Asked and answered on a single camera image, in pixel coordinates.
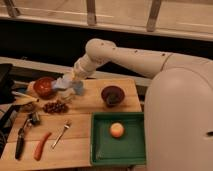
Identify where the green square tray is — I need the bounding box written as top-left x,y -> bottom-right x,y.
90,112 -> 146,166

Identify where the peach apple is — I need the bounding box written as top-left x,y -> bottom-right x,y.
110,123 -> 125,138

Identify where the banana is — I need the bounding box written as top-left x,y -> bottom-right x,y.
12,91 -> 39,103

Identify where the red chili pepper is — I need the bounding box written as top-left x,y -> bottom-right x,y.
34,132 -> 51,161

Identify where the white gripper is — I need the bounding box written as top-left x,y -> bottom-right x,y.
62,55 -> 99,85

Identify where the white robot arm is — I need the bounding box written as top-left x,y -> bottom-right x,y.
65,39 -> 213,171

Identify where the dark maroon bowl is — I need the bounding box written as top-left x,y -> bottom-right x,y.
101,86 -> 125,107

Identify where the red bowl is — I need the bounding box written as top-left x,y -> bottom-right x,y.
33,77 -> 54,99

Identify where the grey blue towel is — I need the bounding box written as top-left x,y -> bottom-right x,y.
51,78 -> 84,95

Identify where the bunch of dark grapes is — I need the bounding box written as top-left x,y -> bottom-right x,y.
43,100 -> 68,114

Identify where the silver fork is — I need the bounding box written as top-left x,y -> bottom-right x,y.
51,120 -> 72,149

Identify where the brown round object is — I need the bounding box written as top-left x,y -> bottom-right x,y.
20,103 -> 36,112

